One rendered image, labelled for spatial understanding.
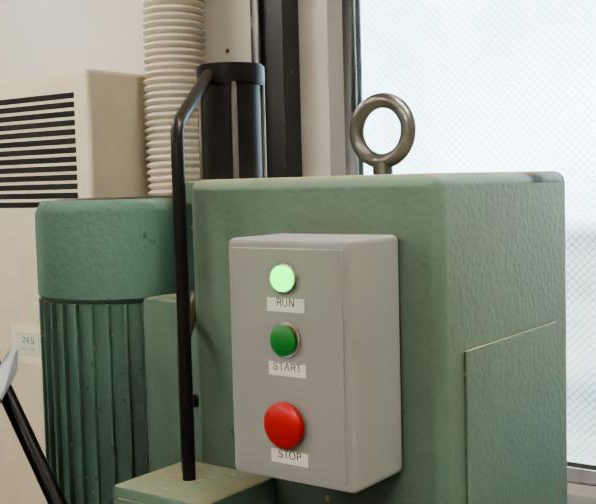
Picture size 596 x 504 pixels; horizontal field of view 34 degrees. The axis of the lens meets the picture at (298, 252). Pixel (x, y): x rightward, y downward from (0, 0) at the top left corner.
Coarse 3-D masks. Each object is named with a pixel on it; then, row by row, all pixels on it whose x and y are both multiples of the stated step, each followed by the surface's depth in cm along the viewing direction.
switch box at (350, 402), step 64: (256, 256) 65; (320, 256) 62; (384, 256) 64; (256, 320) 65; (320, 320) 62; (384, 320) 64; (256, 384) 66; (320, 384) 63; (384, 384) 64; (256, 448) 66; (320, 448) 63; (384, 448) 64
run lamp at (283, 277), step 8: (280, 264) 64; (288, 264) 63; (272, 272) 64; (280, 272) 63; (288, 272) 63; (272, 280) 64; (280, 280) 63; (288, 280) 63; (296, 280) 63; (280, 288) 63; (288, 288) 63
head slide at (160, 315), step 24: (144, 312) 86; (168, 312) 84; (168, 336) 84; (192, 336) 83; (168, 360) 85; (192, 360) 83; (168, 384) 85; (168, 408) 85; (168, 432) 85; (168, 456) 85
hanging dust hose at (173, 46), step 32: (160, 0) 236; (192, 0) 238; (160, 32) 238; (192, 32) 239; (160, 64) 237; (192, 64) 239; (160, 96) 239; (160, 128) 238; (192, 128) 239; (160, 160) 240; (192, 160) 241; (160, 192) 239
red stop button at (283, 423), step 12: (276, 408) 64; (288, 408) 63; (264, 420) 64; (276, 420) 64; (288, 420) 63; (300, 420) 63; (276, 432) 64; (288, 432) 63; (300, 432) 63; (276, 444) 64; (288, 444) 63
